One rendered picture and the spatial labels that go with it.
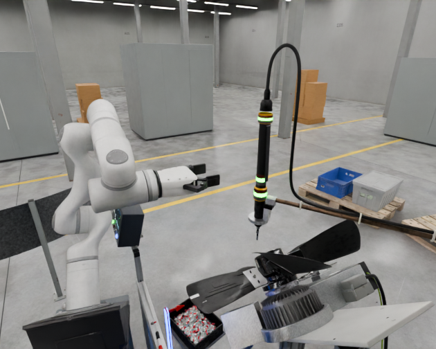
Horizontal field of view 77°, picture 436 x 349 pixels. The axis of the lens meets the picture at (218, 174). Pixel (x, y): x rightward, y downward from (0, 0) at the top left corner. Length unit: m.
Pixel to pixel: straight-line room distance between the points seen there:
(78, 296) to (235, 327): 0.61
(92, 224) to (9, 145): 5.68
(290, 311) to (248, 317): 0.19
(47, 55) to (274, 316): 4.55
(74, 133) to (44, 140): 5.76
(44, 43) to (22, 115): 2.20
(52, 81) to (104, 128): 4.11
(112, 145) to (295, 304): 0.80
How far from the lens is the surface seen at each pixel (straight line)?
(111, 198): 0.68
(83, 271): 1.25
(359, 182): 3.97
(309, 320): 1.06
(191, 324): 1.42
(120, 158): 0.64
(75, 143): 1.09
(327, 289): 1.24
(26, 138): 6.83
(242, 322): 1.20
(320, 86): 9.23
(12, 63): 6.65
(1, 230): 2.59
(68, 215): 1.25
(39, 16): 4.96
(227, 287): 1.07
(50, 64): 4.93
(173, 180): 0.70
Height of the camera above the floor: 1.96
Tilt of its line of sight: 23 degrees down
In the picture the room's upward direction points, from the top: straight up
